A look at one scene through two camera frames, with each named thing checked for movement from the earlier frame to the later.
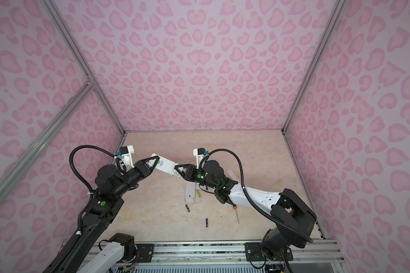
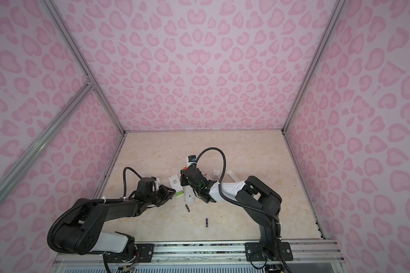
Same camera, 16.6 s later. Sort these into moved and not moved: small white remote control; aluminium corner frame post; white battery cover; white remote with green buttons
Moved: white remote with green buttons
Not moved: aluminium corner frame post; small white remote control; white battery cover
